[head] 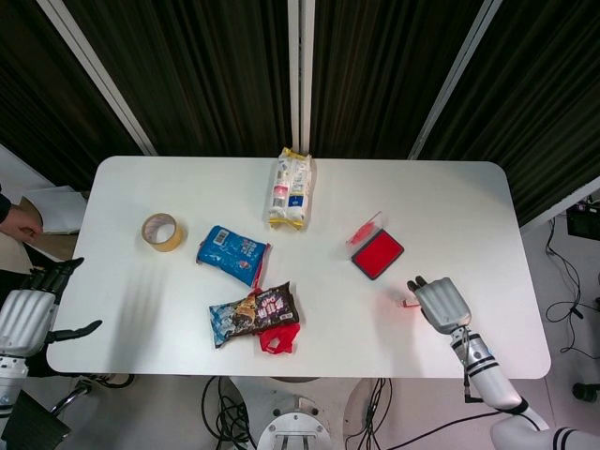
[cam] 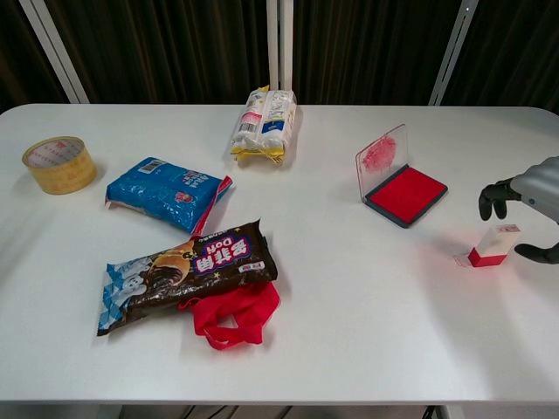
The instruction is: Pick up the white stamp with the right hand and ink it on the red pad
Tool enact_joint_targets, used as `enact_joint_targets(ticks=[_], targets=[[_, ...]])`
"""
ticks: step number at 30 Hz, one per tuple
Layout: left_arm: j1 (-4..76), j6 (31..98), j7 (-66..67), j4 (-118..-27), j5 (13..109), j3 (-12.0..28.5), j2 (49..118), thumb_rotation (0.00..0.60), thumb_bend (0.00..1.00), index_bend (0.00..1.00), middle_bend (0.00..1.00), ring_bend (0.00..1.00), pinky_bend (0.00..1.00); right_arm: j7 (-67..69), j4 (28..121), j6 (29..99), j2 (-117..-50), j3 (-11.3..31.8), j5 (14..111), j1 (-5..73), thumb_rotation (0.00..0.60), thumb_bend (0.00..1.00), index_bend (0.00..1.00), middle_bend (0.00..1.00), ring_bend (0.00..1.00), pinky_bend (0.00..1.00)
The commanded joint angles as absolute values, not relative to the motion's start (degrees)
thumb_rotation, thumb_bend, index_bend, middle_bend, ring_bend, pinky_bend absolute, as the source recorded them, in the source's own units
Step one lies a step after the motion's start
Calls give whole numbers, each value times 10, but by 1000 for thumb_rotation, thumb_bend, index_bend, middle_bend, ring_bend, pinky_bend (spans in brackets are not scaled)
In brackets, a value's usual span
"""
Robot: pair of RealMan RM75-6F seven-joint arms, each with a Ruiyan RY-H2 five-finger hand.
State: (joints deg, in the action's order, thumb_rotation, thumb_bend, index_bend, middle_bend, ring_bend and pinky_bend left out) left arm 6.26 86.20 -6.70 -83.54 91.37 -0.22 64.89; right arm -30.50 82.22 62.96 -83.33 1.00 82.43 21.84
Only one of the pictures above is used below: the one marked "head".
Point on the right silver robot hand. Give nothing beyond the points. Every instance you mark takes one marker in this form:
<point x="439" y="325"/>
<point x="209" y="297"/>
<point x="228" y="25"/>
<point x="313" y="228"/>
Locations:
<point x="440" y="304"/>

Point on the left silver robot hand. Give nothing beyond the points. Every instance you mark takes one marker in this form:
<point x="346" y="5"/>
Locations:
<point x="23" y="319"/>

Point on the red white stamp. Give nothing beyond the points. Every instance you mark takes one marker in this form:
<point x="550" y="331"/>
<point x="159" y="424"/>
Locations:
<point x="409" y="303"/>

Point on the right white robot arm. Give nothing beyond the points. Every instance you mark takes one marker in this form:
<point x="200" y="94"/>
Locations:
<point x="492" y="384"/>

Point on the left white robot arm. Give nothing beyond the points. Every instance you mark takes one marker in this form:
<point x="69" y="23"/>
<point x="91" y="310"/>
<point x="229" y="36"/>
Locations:
<point x="9" y="379"/>

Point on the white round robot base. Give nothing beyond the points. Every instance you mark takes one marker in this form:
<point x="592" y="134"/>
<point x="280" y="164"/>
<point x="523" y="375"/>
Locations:
<point x="295" y="417"/>

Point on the person's bare hand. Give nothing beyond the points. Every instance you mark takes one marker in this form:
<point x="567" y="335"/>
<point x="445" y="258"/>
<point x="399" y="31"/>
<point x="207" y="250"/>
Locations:
<point x="19" y="222"/>

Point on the brown cardboard sheet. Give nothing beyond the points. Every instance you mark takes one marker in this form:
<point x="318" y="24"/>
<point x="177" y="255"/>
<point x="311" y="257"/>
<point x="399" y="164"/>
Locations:
<point x="51" y="244"/>

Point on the red ink pad case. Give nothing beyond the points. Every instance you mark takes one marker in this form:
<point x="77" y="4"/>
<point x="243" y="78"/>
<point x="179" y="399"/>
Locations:
<point x="377" y="253"/>

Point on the chrome chair leg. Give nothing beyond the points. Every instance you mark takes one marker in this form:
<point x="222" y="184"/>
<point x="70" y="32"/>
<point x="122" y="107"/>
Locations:
<point x="75" y="396"/>

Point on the white paper box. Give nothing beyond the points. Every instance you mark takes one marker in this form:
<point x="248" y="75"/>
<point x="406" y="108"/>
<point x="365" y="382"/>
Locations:
<point x="58" y="208"/>

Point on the black electronic device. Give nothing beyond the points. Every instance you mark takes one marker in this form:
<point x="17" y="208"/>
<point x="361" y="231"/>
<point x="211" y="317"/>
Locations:
<point x="583" y="220"/>

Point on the red cloth bag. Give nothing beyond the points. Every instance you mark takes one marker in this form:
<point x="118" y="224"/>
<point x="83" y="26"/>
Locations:
<point x="276" y="340"/>

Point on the black caster wheel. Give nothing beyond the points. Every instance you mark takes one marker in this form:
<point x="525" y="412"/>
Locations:
<point x="586" y="391"/>

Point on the yellow packing tape roll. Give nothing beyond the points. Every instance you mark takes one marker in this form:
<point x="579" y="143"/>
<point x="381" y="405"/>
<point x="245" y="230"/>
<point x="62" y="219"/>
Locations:
<point x="174" y="240"/>

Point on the brown chocolate snack package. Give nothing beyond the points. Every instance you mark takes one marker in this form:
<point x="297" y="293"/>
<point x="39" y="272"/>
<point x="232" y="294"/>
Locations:
<point x="262" y="311"/>

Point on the blue snack package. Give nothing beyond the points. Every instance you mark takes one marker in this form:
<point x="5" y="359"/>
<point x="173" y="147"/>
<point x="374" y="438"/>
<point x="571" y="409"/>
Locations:
<point x="229" y="253"/>

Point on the black pleated curtain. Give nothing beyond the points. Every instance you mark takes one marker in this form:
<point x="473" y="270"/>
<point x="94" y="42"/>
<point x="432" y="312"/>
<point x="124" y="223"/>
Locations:
<point x="211" y="70"/>

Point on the white slanted frame post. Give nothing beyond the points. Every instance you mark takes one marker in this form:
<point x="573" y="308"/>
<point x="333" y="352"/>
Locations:
<point x="98" y="75"/>
<point x="454" y="79"/>

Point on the white upright frame post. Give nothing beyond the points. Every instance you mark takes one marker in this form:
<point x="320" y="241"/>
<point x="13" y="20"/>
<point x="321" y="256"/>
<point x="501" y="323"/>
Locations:
<point x="300" y="70"/>

